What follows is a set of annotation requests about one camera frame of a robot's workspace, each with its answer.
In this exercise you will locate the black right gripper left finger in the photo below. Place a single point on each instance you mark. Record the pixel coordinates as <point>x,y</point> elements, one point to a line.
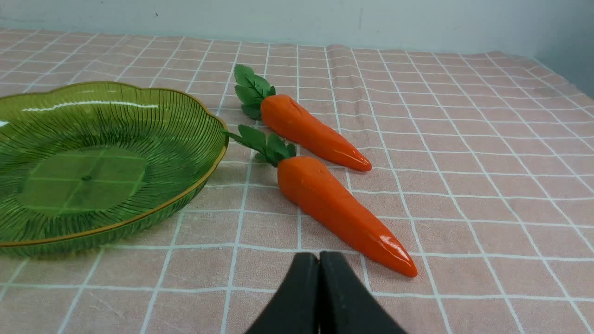
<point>293,308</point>

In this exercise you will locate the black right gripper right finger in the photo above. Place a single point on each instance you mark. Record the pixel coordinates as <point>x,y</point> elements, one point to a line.
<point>345,306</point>

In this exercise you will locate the orange plastic carrot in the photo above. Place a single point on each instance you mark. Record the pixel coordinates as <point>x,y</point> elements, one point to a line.
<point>308,183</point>
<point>288,119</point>

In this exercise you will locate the pink checked tablecloth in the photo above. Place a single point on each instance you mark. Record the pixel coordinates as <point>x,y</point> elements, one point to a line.
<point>483,169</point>

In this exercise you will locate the green ribbed glass plate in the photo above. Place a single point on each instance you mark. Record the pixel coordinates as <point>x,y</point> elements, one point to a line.
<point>91,163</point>

